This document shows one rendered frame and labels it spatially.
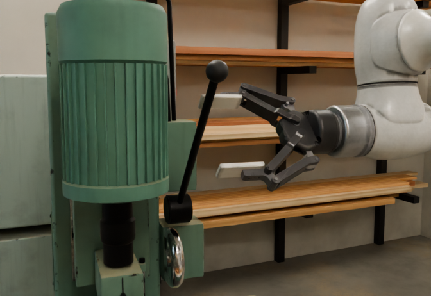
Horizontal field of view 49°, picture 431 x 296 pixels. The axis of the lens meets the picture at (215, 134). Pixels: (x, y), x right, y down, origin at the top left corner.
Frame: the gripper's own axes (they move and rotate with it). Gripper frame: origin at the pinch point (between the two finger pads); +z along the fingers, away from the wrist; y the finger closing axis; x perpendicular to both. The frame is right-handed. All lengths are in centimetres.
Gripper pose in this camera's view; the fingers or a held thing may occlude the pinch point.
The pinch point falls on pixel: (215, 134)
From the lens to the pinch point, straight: 73.3
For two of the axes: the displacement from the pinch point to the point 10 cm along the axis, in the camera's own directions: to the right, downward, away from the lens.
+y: -2.1, -7.9, 5.8
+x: 2.3, -6.2, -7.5
